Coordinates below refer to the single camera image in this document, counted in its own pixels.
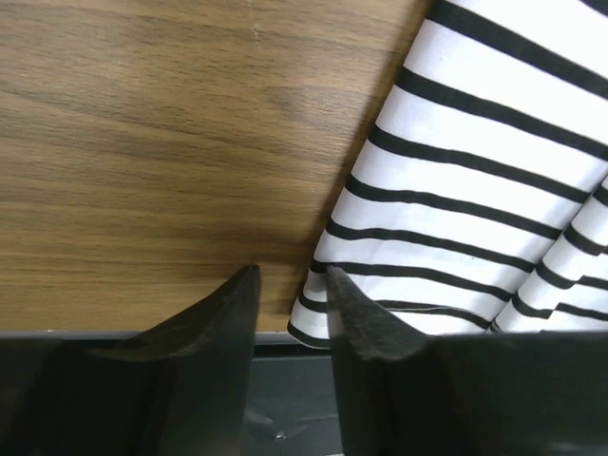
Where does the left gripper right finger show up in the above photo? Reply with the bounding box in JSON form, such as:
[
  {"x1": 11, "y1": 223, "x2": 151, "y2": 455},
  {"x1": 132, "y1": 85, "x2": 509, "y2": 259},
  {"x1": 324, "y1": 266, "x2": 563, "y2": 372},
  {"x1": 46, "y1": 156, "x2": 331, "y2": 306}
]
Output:
[{"x1": 326, "y1": 267, "x2": 607, "y2": 455}]

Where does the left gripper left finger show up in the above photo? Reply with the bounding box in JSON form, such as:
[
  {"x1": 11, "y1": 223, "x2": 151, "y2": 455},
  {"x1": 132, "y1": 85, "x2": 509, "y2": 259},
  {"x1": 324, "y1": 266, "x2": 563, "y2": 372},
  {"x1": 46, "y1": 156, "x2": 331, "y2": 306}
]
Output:
[{"x1": 1, "y1": 265, "x2": 260, "y2": 455}]

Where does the black white striped tank top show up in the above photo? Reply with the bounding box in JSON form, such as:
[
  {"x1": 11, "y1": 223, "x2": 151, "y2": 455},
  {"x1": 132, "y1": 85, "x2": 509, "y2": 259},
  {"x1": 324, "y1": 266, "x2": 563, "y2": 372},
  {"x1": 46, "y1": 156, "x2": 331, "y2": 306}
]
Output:
[{"x1": 287, "y1": 1, "x2": 607, "y2": 348}]

